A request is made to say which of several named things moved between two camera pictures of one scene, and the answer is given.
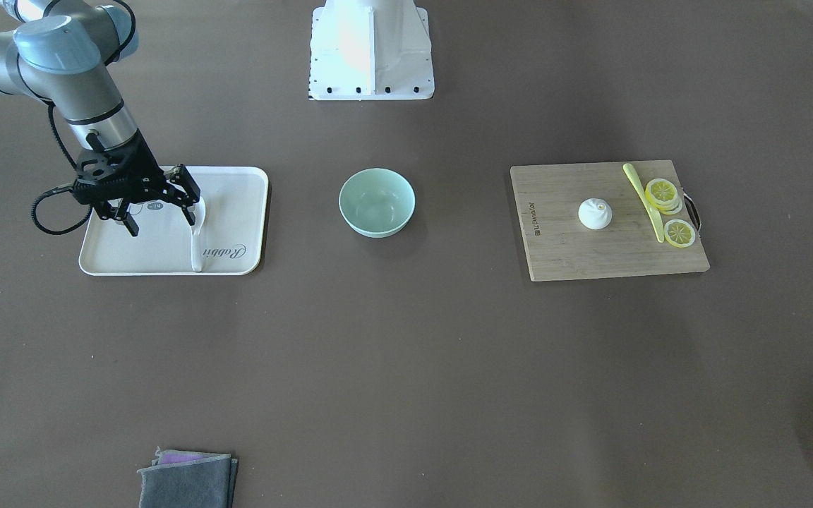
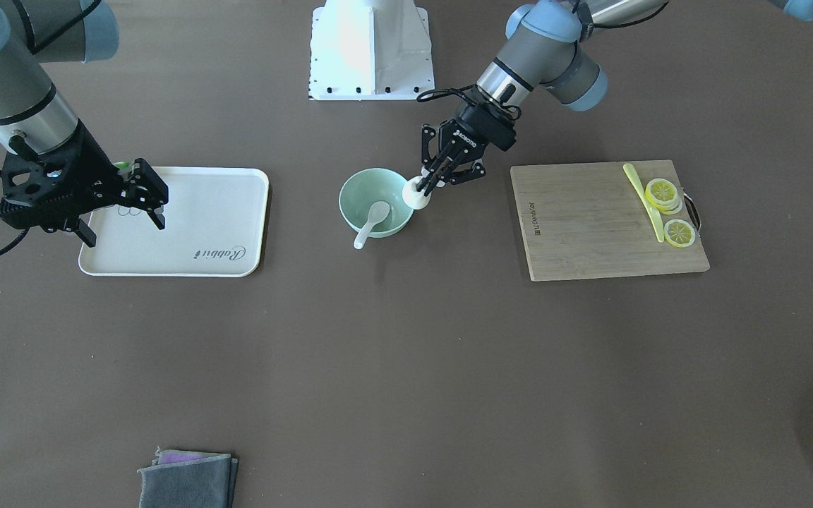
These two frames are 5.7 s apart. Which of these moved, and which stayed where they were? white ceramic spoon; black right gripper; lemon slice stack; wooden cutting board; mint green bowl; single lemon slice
Moved: white ceramic spoon; black right gripper
Stayed: lemon slice stack; mint green bowl; single lemon slice; wooden cutting board
